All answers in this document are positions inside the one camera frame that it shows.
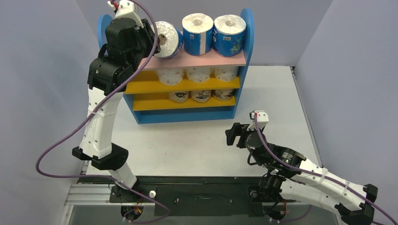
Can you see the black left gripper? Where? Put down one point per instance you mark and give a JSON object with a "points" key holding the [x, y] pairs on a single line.
{"points": [[145, 31]]}

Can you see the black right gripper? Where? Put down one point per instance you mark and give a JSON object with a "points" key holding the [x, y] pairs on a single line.
{"points": [[237, 135]]}

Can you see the brown cartoon paper roll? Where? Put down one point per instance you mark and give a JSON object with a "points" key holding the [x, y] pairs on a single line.
{"points": [[223, 94]]}

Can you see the blue paper roll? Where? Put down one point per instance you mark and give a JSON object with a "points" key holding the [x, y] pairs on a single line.
{"points": [[228, 35], [170, 40], [197, 33]]}

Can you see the white floral paper roll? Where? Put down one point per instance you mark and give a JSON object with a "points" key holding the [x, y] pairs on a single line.
{"points": [[225, 73], [170, 77], [198, 74]]}

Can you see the blue pink yellow shelf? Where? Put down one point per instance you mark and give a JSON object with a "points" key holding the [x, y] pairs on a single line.
{"points": [[148, 99]]}

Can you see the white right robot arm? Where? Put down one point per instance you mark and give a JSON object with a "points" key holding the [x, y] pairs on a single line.
{"points": [[292, 176]]}

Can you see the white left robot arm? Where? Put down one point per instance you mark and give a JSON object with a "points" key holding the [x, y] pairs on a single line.
{"points": [[96, 146]]}

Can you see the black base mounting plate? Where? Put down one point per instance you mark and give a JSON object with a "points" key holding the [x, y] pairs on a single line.
{"points": [[212, 196]]}

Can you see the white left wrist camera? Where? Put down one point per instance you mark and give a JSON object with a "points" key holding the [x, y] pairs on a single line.
{"points": [[124, 9]]}

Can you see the aluminium rail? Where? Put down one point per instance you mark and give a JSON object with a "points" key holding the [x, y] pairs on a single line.
{"points": [[95, 195]]}

